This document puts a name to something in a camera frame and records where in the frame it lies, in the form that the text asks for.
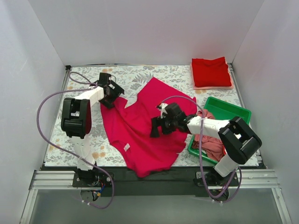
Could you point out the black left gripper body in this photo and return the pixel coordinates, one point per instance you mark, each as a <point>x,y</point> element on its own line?
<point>111,94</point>

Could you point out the folded pink t-shirt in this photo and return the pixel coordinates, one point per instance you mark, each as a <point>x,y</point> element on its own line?
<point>210,88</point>

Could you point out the magenta t-shirt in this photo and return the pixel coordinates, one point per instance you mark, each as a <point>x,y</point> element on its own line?
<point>128,128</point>

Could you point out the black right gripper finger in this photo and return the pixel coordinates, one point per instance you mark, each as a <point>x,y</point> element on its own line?
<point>167,127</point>
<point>155,123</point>

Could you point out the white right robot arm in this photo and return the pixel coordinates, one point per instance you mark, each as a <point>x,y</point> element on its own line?
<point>239,140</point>

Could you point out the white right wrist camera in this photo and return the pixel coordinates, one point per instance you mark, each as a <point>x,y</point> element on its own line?
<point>162,109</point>

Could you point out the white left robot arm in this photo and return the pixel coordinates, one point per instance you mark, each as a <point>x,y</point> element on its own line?
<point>76,122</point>

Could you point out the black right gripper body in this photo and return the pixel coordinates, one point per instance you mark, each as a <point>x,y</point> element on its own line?
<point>160,124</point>

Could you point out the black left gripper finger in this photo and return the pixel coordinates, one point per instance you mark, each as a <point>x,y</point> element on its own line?
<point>108,102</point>
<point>114,91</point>

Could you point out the folded red t-shirt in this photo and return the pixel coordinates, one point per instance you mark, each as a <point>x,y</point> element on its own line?
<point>211,72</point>

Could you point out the floral patterned tablecloth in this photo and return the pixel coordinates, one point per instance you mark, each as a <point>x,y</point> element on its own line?
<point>132,79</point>

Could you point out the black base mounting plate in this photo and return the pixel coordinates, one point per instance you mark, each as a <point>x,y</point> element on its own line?
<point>176,181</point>

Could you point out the dusty pink crumpled t-shirt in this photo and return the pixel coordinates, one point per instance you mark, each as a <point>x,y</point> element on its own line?
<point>213,147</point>

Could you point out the green plastic bin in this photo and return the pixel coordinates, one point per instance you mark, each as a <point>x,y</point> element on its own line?
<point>221,110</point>

